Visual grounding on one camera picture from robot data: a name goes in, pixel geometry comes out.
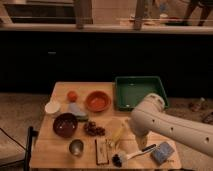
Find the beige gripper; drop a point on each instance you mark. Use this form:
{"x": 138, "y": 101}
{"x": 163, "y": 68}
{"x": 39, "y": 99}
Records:
{"x": 141, "y": 141}

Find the yellow banana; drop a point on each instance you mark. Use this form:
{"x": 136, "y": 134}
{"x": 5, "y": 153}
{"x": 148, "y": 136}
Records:
{"x": 116, "y": 136}

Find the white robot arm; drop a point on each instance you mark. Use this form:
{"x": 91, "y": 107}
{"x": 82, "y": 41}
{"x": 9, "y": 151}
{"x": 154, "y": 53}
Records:
{"x": 149, "y": 115}

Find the orange bowl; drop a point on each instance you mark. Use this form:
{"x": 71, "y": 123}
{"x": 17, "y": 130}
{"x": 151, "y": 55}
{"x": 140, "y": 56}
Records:
{"x": 97, "y": 101}

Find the dark purple bowl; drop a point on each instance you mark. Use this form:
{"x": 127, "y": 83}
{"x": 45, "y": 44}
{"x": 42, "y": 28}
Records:
{"x": 65, "y": 125}

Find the small white bowl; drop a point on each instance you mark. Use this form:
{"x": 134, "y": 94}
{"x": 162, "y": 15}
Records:
{"x": 52, "y": 108}

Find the blue sponge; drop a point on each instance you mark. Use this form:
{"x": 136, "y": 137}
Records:
{"x": 162, "y": 152}

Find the white dish brush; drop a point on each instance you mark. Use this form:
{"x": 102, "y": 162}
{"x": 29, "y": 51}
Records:
{"x": 121, "y": 157}

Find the brown chocolate bar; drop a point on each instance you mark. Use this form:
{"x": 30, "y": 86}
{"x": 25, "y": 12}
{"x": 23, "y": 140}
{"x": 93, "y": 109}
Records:
{"x": 101, "y": 151}

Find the green plastic tray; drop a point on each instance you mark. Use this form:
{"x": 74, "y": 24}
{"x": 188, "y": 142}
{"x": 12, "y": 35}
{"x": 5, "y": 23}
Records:
{"x": 130, "y": 90}

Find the bunch of dark grapes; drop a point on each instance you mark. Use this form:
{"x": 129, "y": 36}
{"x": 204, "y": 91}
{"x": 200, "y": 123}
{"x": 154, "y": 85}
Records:
{"x": 92, "y": 129}

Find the small metal cup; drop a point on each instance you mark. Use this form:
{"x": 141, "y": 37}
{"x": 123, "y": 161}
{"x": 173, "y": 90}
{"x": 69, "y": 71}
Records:
{"x": 76, "y": 147}

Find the light blue cloth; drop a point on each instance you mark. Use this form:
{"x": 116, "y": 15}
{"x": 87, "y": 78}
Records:
{"x": 74, "y": 109}

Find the orange fruit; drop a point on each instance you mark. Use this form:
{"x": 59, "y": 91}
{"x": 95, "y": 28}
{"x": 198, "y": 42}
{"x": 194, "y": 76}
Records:
{"x": 72, "y": 96}

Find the black chair frame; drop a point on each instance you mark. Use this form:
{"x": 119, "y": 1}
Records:
{"x": 23, "y": 158}

